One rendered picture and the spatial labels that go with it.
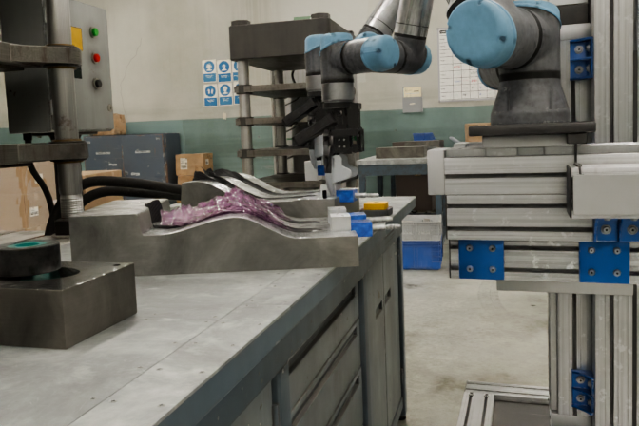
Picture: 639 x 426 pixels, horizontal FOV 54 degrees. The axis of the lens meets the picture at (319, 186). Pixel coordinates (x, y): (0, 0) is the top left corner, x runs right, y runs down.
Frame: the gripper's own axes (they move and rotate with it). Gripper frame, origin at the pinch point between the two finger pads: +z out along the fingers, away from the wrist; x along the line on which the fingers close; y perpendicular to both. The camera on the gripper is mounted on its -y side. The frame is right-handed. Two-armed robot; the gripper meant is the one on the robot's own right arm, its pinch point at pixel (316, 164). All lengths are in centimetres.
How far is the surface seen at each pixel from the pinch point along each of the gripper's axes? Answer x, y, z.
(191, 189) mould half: -36.0, -20.5, 3.5
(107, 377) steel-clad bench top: -117, 11, 15
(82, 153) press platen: -25, -58, -6
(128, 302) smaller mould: -98, 1, 13
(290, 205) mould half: -36.0, 4.0, 7.6
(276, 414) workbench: -83, 16, 34
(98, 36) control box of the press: 8, -73, -42
